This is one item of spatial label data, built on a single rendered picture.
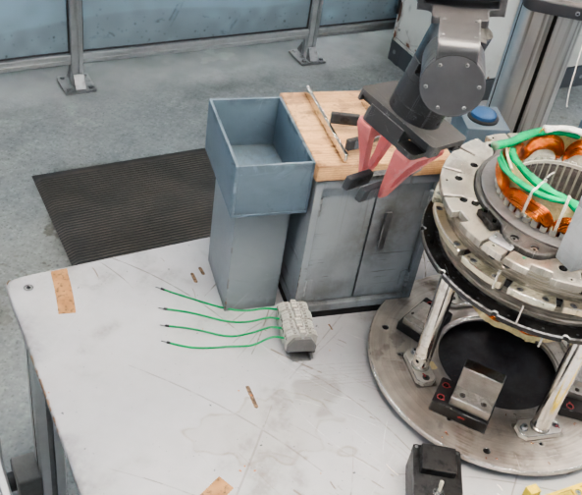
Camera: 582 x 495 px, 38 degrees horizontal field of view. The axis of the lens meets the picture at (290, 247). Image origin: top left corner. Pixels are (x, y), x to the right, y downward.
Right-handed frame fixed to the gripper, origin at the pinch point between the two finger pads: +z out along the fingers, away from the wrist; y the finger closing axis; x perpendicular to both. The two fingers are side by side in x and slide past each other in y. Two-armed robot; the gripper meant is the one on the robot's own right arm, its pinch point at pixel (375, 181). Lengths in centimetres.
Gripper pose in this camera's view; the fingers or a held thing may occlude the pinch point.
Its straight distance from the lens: 91.2
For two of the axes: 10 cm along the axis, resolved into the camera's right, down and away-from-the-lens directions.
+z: -3.8, 7.1, 5.9
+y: 6.5, 6.6, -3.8
